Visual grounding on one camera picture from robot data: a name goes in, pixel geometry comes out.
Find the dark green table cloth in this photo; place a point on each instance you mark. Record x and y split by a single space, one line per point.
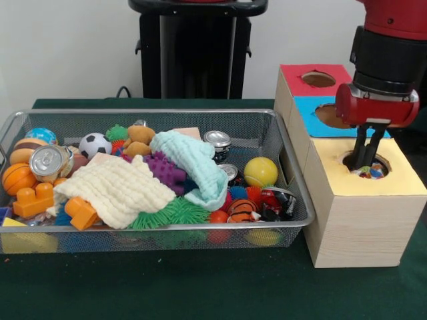
200 290

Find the purple spiky toy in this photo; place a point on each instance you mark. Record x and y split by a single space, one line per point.
165 170

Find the yellow ball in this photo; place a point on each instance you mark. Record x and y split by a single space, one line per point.
261 171

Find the light blue knitted cloth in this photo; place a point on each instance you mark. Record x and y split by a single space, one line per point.
195 163

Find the wooden box with three holes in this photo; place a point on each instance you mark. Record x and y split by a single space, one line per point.
367 226

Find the cream knitted cloth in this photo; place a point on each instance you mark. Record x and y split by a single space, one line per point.
115 193

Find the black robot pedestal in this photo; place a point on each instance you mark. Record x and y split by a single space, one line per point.
200 50

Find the brown plush toy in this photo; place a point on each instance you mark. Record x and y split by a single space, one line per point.
140 138

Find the silver mesh bin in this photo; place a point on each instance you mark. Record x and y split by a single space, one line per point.
166 243

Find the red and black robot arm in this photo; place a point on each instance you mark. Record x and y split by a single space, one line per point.
390 43

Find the small soccer ball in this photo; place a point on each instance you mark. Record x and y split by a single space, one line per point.
95 145

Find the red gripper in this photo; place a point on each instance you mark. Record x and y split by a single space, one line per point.
373 110

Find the orange plastic building block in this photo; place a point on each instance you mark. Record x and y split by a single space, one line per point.
81 213

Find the silver drink can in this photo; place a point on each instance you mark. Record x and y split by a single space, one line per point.
50 163

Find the long orange building block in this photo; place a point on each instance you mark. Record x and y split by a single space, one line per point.
31 203

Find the large green spiky ball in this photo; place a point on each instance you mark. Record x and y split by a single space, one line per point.
155 216

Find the orange toy basketball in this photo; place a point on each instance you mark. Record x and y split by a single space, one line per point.
16 180

